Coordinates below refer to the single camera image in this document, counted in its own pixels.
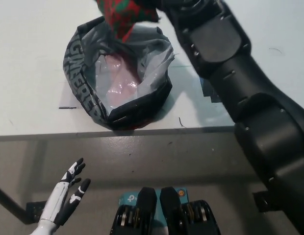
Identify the black floor bracket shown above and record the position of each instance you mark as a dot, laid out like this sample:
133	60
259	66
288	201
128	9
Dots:
34	210
261	202

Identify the white and black left hand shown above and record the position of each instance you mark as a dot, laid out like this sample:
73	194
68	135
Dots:
58	198

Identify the robot left black ribbed block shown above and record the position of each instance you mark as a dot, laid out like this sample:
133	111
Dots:
127	220

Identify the black plastic bag grey lettering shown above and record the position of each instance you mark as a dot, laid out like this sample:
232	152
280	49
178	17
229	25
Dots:
76	73

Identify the black table leg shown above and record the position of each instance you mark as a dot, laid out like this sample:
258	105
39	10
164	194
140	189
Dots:
9	203

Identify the red green coffee bean bag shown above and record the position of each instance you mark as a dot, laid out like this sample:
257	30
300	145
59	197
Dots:
117	14

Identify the black tape patch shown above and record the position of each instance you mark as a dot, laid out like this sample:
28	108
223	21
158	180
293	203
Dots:
208	90

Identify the robot right black ribbed block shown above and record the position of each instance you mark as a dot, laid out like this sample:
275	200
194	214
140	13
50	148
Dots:
191	220

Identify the robot black ribbed block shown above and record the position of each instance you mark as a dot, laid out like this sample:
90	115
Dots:
127	220
191	220

